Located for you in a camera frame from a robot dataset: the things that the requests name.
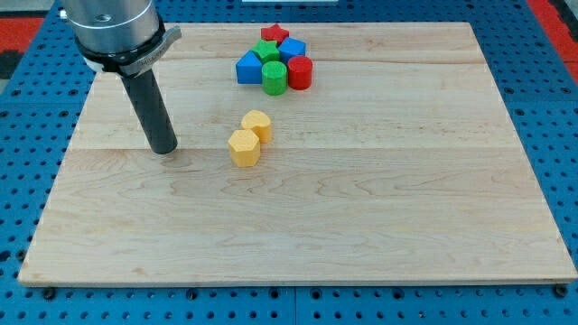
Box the wooden board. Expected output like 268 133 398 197
19 23 577 287

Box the red star block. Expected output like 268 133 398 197
260 23 290 46

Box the yellow hexagon block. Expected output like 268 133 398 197
228 129 261 167

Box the blue cube block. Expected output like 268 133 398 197
277 37 306 64

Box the green star block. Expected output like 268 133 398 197
251 40 280 64

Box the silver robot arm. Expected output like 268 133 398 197
60 0 182 79

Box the green cylinder block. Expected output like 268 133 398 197
261 61 287 96

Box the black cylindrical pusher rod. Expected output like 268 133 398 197
122 70 178 154

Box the red cylinder block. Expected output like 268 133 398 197
287 56 313 90

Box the blue triangle block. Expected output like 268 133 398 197
236 51 263 84

